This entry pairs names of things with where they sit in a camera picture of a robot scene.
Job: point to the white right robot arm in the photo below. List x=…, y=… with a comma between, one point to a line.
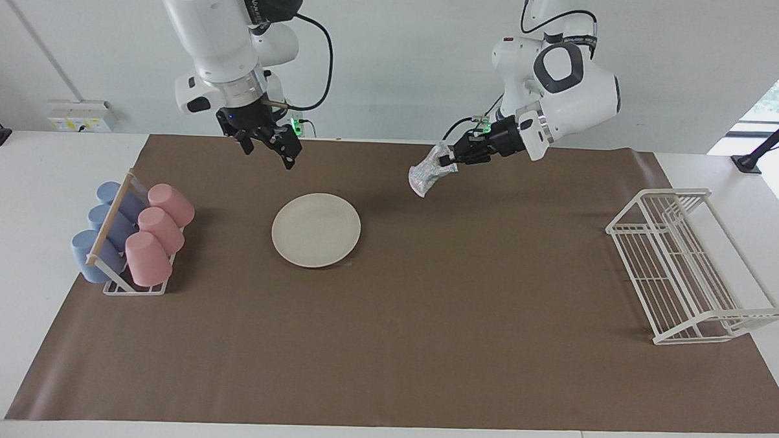
x=208, y=31

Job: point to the brown table mat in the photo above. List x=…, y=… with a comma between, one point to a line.
x=424, y=343

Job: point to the blue cup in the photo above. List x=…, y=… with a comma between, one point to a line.
x=89, y=260
x=108, y=192
x=99, y=218

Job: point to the white wall socket box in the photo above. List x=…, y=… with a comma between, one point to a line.
x=82, y=116

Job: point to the cream round plate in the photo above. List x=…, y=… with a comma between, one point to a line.
x=316, y=231

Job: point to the silvery mesh sponge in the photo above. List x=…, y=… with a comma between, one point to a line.
x=425, y=175

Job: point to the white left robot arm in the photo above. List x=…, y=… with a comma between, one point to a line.
x=582, y=96

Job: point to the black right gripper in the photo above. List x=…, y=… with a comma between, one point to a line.
x=250, y=123

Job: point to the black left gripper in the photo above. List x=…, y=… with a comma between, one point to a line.
x=499, y=142

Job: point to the pink cup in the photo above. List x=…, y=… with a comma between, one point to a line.
x=173, y=203
x=162, y=230
x=147, y=262

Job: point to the white cup rack wooden bar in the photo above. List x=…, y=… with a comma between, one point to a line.
x=111, y=216

